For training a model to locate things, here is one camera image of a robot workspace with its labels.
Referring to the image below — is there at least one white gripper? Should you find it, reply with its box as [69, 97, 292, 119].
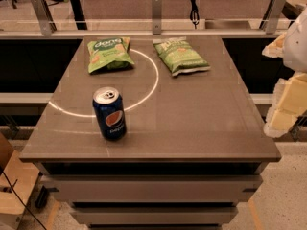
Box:
[262, 8, 307, 138]

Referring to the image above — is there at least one blue pepsi can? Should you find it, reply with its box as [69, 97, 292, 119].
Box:
[92, 87, 127, 140]

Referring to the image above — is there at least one green chip bag right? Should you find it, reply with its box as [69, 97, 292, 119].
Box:
[153, 37, 210, 77]

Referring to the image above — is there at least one green chip bag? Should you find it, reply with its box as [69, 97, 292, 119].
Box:
[87, 37, 134, 74]
[153, 37, 210, 77]

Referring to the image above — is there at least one green chip bag left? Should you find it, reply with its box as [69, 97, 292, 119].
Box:
[87, 37, 134, 74]

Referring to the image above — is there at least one grey drawer cabinet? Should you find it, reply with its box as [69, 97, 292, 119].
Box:
[19, 156, 282, 230]

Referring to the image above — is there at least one cardboard box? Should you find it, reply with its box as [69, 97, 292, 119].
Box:
[0, 133, 38, 230]

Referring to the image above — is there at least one right metal bracket post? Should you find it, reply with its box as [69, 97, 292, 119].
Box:
[264, 0, 286, 35]

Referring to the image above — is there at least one metal bracket post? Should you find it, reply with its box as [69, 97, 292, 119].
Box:
[264, 0, 286, 35]
[152, 0, 162, 35]
[30, 0, 54, 35]

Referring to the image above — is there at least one black hanging cable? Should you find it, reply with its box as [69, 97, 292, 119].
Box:
[188, 0, 201, 30]

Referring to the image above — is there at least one middle metal bracket post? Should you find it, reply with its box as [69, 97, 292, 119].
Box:
[152, 0, 162, 35]

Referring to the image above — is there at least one left metal bracket post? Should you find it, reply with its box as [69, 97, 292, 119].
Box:
[30, 0, 54, 35]

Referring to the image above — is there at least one black floor cable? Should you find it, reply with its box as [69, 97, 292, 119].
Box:
[0, 166, 48, 230]

